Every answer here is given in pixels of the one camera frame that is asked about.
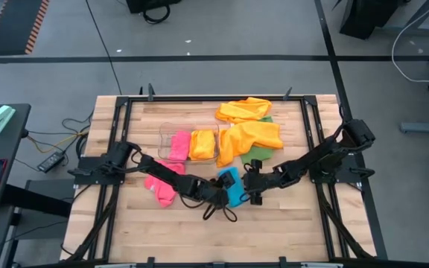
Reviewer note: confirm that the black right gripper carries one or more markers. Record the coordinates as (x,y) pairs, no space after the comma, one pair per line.
(259,180)

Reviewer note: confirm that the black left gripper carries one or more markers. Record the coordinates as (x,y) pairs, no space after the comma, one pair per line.
(216,193)

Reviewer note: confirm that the blue microfiber towel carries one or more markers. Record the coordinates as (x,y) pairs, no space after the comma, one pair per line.
(235,190)

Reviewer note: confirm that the orange microfiber towel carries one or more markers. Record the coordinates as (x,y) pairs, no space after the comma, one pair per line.
(244,139)
(202,145)
(244,109)

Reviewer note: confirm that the pink microfiber towel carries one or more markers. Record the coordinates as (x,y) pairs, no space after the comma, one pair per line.
(162,190)
(180,146)

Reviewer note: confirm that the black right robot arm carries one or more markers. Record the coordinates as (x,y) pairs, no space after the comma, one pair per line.
(322,158)

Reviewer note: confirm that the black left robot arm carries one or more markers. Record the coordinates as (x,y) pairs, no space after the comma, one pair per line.
(162,173)

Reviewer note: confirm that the green microfiber towel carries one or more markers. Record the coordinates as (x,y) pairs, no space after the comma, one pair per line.
(255,154)

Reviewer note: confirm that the clear plastic bin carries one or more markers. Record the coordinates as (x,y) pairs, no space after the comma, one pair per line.
(168,143)

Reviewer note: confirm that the black power adapter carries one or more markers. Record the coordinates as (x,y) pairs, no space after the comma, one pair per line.
(50,162)

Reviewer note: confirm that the grey desk foot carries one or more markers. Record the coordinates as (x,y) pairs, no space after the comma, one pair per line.
(426,127)

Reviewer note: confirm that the black desk base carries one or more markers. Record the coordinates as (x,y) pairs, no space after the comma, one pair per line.
(363,16)

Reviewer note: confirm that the black side desk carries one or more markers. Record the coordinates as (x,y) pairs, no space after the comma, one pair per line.
(2,149)

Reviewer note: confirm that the black floor mat orange edge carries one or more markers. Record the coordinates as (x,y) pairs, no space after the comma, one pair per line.
(13,26)

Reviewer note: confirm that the black metal table frame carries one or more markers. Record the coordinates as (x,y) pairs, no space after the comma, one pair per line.
(214,98)

